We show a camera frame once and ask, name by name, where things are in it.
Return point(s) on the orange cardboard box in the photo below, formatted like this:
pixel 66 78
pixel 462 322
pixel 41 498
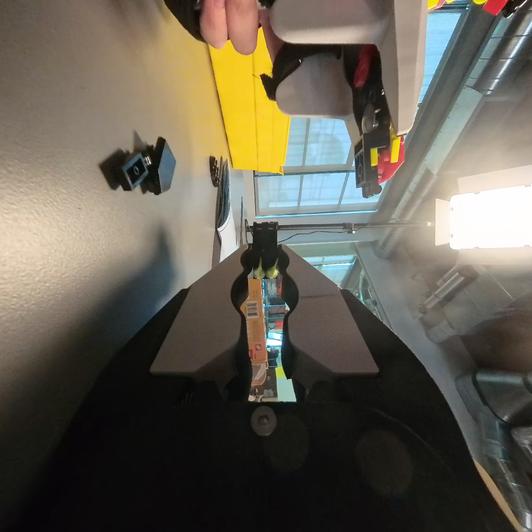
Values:
pixel 254 328

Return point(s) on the lego instruction booklet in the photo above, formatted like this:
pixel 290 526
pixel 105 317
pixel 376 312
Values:
pixel 224 199

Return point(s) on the large window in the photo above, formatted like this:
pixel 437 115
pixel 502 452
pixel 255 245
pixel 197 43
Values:
pixel 320 183

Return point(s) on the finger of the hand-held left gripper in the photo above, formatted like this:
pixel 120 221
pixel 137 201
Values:
pixel 409 62

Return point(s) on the black light stand pole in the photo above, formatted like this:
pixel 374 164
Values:
pixel 316 226

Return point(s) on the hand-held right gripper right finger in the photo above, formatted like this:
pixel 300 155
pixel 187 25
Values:
pixel 328 332

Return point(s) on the small black lime lego piece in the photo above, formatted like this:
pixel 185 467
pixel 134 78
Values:
pixel 264 245

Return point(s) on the silver ventilation duct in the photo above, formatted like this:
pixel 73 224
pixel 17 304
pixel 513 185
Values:
pixel 490 83

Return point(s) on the red yellow black lego model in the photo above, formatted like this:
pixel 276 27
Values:
pixel 384 166

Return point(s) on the person's left hand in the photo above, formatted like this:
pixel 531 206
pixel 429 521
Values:
pixel 232 25

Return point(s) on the yellow box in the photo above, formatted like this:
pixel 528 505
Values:
pixel 249 124

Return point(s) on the round black lego plate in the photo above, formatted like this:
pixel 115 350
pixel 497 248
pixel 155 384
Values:
pixel 215 171

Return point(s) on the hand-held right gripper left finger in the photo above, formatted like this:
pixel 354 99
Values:
pixel 199 332

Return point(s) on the studio light panel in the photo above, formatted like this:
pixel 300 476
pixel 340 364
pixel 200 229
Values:
pixel 490 216

